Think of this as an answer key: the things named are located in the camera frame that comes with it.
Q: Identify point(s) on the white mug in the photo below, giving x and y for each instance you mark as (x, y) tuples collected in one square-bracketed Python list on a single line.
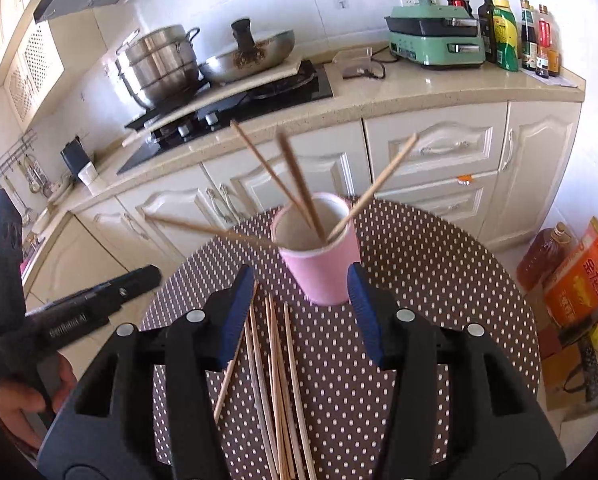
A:
[(88, 174)]

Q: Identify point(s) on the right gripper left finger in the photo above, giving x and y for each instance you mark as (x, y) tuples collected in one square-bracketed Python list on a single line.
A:
[(142, 409)]

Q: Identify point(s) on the dark sauce bottle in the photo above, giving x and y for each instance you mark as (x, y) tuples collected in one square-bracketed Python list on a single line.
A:
[(528, 36)]

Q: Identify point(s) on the upper cabinets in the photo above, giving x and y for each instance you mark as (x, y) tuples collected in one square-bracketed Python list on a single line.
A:
[(17, 25)]

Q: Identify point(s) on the green electric cooker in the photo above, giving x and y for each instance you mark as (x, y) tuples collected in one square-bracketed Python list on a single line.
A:
[(435, 36)]

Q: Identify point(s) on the lower cabinets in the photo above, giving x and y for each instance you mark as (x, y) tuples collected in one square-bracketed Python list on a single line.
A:
[(491, 169)]

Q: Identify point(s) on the orange rice bag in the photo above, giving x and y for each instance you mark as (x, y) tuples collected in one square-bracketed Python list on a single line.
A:
[(571, 292)]

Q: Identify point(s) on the clear plastic box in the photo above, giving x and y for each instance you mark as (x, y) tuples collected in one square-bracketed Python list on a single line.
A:
[(353, 63)]

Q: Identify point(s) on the red sauce bottle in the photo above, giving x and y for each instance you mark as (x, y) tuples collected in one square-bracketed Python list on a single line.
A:
[(544, 42)]

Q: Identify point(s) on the left hand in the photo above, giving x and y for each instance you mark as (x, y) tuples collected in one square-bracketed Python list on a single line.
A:
[(18, 399)]

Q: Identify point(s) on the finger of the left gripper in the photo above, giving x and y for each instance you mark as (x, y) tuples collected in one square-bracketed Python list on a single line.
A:
[(64, 321)]

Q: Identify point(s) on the black gas stove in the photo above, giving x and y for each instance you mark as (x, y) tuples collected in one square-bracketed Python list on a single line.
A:
[(308, 85)]

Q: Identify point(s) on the utensil hanging rack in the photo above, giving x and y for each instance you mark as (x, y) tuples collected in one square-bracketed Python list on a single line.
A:
[(20, 156)]

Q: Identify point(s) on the steel wok with lid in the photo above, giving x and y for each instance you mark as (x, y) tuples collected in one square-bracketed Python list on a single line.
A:
[(250, 56)]

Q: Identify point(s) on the cooking oil jug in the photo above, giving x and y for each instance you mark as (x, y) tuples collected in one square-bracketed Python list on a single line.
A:
[(546, 252)]

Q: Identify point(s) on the pink cup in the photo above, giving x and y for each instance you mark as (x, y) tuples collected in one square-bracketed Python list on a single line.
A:
[(320, 270)]

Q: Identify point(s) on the green oil bottle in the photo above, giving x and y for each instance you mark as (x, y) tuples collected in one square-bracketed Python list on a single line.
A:
[(506, 36)]

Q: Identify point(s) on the cabinets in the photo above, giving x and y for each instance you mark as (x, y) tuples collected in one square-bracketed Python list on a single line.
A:
[(17, 25), (491, 169)]

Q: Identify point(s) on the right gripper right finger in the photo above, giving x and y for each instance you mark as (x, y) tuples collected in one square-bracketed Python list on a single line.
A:
[(459, 409)]

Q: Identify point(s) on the black kettle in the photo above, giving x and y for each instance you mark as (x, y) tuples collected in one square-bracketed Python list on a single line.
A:
[(75, 156)]

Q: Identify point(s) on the steel steamer pot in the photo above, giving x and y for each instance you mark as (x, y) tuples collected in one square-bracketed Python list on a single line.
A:
[(159, 65)]

